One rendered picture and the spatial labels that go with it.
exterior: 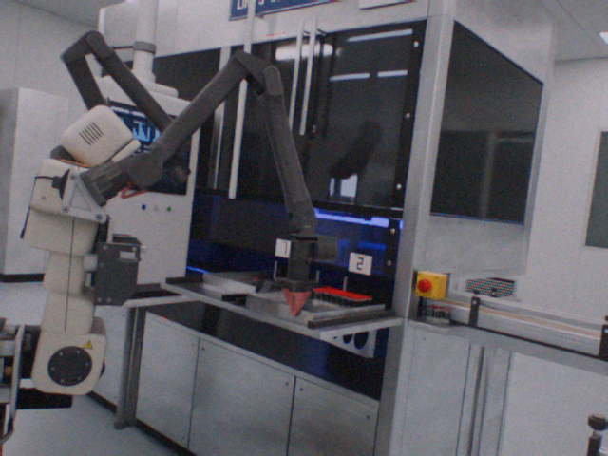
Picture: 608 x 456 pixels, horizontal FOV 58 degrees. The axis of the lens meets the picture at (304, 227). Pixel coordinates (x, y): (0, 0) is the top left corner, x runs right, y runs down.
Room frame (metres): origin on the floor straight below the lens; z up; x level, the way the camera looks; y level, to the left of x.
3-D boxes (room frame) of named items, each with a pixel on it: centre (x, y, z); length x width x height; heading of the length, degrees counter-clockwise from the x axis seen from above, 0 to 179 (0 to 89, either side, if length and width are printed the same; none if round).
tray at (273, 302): (1.64, -0.06, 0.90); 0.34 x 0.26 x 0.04; 139
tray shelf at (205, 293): (1.78, 0.04, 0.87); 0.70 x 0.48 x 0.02; 49
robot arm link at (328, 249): (1.48, -0.03, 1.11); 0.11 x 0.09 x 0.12; 111
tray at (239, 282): (1.95, 0.12, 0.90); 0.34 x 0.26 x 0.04; 139
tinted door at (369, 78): (1.86, -0.14, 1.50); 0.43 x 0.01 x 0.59; 49
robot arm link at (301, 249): (1.46, 0.00, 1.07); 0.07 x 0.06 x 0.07; 111
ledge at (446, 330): (1.68, -0.44, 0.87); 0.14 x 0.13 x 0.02; 139
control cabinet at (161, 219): (2.16, 0.69, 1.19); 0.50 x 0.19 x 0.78; 142
